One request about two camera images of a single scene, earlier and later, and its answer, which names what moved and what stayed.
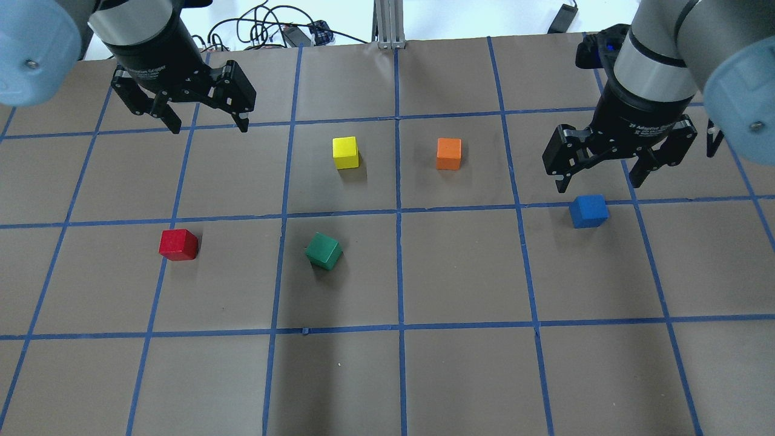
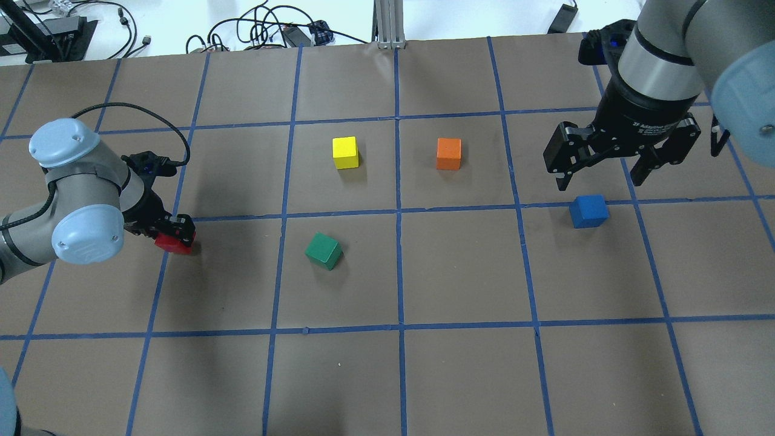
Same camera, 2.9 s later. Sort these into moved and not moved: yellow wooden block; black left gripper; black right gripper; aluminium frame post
Moved: black left gripper
Not moved: aluminium frame post; black right gripper; yellow wooden block
